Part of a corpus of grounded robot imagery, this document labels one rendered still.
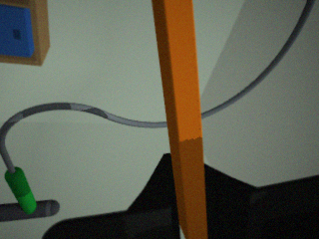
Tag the grey wire rig with two posts on flat base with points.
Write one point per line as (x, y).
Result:
(28, 208)

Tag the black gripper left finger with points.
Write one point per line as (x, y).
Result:
(152, 215)

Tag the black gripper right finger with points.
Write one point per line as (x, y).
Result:
(237, 210)

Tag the orange bar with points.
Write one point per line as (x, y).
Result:
(179, 76)

